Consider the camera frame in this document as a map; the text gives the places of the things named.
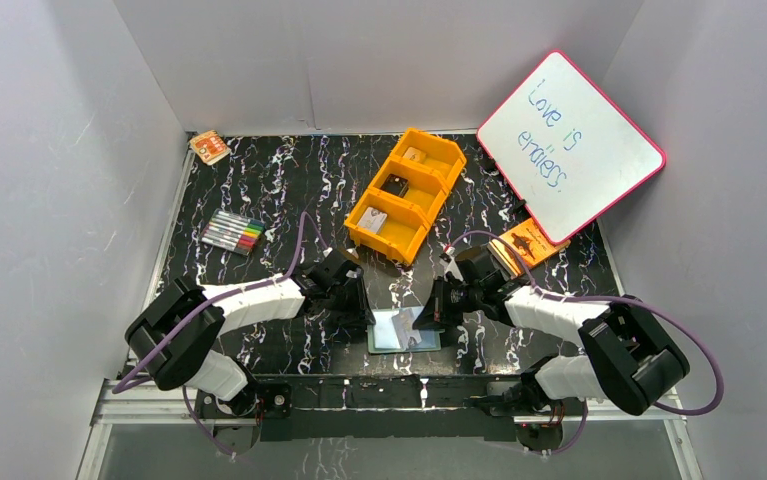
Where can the pack of coloured markers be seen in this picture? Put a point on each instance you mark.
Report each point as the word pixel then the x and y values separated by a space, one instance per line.
pixel 232 232

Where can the yellow three-compartment bin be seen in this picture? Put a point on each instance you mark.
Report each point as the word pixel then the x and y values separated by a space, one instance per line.
pixel 402 202

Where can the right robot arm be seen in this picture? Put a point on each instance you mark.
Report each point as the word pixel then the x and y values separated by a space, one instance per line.
pixel 626 356

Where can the silver card stack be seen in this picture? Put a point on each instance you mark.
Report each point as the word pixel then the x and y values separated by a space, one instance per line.
pixel 372 220

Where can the pink-framed whiteboard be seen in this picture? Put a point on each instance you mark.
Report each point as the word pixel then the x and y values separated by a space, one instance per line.
pixel 566 148

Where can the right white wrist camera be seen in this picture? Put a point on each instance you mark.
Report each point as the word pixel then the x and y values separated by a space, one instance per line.
pixel 448 259

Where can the small orange card box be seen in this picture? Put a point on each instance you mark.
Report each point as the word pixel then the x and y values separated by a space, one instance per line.
pixel 209 147

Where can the black mounting plate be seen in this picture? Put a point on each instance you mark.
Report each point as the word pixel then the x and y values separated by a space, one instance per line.
pixel 507 417

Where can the black card stack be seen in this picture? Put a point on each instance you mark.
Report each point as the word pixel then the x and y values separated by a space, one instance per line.
pixel 395 185

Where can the silver credit card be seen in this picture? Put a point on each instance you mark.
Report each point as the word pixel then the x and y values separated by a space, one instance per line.
pixel 407 336

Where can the gold card stack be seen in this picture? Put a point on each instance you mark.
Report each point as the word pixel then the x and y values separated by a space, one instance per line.
pixel 414 154

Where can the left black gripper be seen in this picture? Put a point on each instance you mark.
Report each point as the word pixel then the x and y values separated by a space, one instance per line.
pixel 354 299

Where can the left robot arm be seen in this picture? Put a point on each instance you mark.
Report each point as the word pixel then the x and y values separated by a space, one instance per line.
pixel 173 337

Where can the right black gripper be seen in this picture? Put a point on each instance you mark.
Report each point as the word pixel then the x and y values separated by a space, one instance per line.
pixel 435 311

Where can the orange book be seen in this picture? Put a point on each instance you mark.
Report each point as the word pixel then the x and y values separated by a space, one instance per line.
pixel 530 242

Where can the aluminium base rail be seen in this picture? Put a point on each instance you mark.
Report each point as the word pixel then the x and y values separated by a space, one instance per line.
pixel 287 395

